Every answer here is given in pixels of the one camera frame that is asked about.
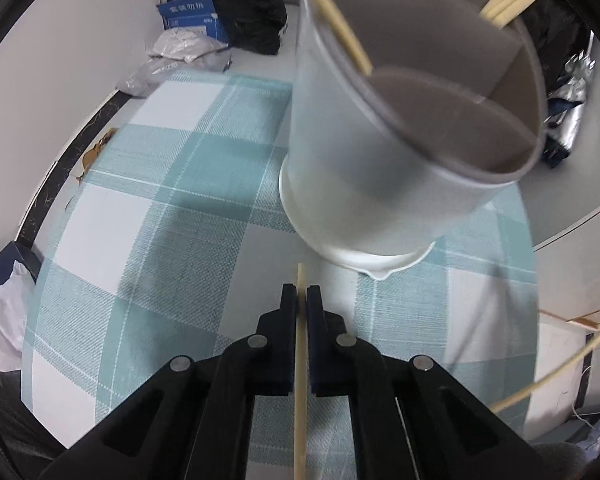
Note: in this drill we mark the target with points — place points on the black bag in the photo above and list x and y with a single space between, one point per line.
255 15

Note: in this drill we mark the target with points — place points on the white side cabinet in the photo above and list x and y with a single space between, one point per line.
555 350

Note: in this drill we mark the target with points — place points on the teal checked tablecloth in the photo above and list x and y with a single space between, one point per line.
180 260

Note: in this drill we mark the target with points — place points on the dark blue folder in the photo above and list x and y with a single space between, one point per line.
5 265

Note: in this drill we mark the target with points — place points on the black jacket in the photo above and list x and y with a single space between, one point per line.
555 30

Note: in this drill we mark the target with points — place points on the silver folded umbrella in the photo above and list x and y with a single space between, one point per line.
575 100

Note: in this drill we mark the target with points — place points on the white plastic utensil holder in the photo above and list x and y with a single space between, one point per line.
360 160

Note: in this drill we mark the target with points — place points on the white plastic bag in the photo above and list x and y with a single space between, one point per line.
0 320

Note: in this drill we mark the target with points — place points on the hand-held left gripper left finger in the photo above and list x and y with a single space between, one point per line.
280 360

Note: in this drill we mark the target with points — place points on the blue cardboard box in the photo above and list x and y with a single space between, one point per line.
190 15

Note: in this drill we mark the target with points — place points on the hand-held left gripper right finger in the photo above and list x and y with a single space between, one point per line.
322 360

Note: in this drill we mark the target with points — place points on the brown paper scrap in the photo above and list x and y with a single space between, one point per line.
94 152

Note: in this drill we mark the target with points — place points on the person's grey trouser leg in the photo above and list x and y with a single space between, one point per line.
15 440

